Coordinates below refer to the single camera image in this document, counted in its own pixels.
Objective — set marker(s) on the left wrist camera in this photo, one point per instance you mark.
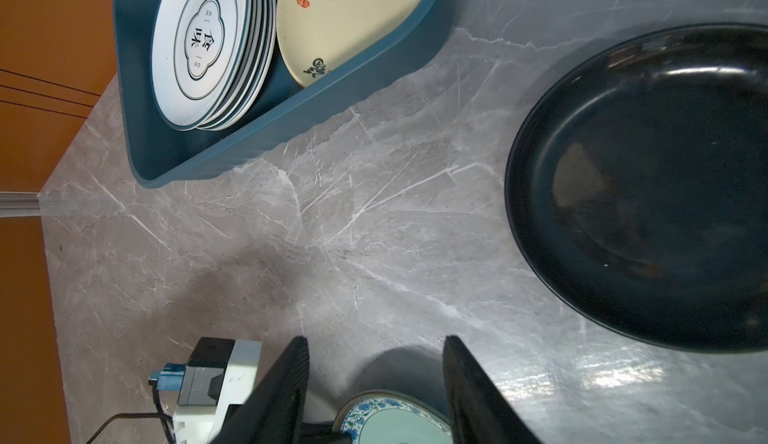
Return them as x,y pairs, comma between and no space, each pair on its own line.
216,380

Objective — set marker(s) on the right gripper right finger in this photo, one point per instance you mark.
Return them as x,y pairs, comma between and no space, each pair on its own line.
478,412

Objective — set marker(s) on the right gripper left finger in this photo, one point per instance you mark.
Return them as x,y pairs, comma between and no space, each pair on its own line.
273,412

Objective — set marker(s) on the cream calligraphy plate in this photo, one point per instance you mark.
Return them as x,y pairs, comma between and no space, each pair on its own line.
317,36

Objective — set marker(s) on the teal patterned plate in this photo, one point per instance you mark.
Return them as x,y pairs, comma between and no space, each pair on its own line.
381,416

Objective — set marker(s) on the black plate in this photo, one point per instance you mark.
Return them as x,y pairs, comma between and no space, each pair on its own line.
636,188

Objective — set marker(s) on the white flower pattern plate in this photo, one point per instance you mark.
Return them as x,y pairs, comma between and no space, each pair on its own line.
195,49

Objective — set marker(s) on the teal plastic bin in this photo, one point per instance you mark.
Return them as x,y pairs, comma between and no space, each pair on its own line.
159,154

